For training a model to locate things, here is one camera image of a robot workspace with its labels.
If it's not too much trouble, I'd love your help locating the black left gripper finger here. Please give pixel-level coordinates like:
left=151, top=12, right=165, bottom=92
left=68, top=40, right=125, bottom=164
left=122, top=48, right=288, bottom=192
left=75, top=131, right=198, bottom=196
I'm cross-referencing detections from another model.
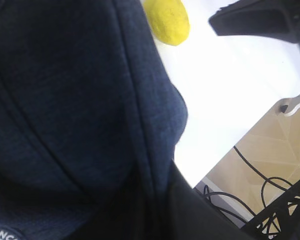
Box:
left=129, top=162, right=251, bottom=240

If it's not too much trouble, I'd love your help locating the black metal frame base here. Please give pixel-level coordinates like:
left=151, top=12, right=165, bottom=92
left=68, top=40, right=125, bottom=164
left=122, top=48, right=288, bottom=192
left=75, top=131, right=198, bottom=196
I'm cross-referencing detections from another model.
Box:
left=241, top=180, right=300, bottom=240

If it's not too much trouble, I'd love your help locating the yellow lemon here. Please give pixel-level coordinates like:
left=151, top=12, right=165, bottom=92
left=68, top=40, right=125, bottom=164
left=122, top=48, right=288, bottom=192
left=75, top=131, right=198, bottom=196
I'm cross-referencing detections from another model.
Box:
left=143, top=0, right=190, bottom=46

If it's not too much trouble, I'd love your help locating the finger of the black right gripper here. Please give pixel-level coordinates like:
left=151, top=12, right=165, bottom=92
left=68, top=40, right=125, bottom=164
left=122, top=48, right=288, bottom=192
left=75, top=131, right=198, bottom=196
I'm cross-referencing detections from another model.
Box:
left=208, top=0, right=300, bottom=48

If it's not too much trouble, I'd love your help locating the dark navy fabric lunch bag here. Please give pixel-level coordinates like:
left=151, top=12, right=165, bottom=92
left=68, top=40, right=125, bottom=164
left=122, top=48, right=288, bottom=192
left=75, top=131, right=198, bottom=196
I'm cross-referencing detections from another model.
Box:
left=0, top=0, right=188, bottom=240

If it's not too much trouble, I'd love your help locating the black floor cable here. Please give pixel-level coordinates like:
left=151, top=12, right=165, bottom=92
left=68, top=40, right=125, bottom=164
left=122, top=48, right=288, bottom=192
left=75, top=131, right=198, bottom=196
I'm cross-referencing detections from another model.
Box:
left=202, top=144, right=300, bottom=223

